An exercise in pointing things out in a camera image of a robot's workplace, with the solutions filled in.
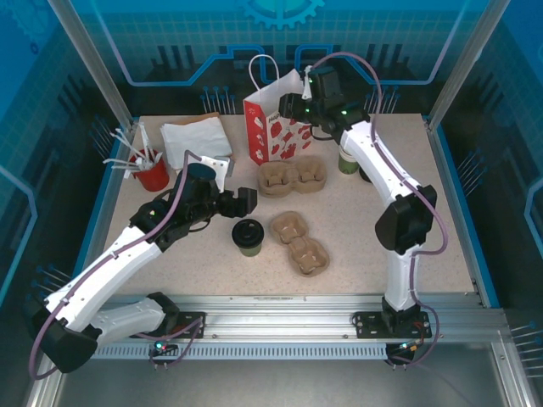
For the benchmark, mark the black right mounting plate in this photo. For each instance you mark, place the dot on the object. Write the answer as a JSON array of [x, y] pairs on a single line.
[[369, 324]]

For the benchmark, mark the white red paper gift bag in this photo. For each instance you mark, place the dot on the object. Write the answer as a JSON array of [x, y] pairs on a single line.
[[271, 102]]

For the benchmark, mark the left aluminium frame post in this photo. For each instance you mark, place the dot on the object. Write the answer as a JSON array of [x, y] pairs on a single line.
[[91, 63]]

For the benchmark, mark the right aluminium frame post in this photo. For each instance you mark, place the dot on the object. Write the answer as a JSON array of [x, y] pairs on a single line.
[[466, 63]]

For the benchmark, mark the green paper coffee cup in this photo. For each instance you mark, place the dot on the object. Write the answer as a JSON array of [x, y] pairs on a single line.
[[250, 251]]

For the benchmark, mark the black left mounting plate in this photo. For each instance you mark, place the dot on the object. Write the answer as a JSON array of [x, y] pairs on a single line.
[[186, 324]]

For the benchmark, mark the single cardboard cup carrier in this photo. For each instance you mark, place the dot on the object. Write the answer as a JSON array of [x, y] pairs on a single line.
[[301, 246]]

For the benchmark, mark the black plastic cup lid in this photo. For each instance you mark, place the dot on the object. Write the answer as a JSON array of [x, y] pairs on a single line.
[[248, 231]]

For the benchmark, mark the small LED connector board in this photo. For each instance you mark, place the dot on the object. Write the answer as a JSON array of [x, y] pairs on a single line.
[[163, 347], [410, 347]]

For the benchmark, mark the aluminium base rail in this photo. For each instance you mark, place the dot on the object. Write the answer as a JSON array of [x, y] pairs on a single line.
[[280, 313]]

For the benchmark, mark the black mounting plate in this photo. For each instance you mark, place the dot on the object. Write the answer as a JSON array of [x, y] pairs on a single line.
[[369, 324], [186, 324]]

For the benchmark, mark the white wrapped stirrer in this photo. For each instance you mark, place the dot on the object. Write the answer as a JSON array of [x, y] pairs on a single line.
[[116, 161], [125, 143], [144, 137], [157, 156], [123, 168]]

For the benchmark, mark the aluminium frame post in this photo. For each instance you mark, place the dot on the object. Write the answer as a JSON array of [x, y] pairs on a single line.
[[466, 63], [91, 63]]

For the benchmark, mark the stack of white napkins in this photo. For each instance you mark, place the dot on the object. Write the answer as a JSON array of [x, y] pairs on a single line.
[[195, 137]]

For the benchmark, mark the red cup holder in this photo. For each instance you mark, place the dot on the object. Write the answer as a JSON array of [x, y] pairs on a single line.
[[150, 178]]

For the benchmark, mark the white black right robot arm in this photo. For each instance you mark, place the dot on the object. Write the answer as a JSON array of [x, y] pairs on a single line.
[[394, 271]]

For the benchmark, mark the stack of cardboard cup carriers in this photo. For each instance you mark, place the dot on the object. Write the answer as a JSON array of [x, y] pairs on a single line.
[[292, 186]]

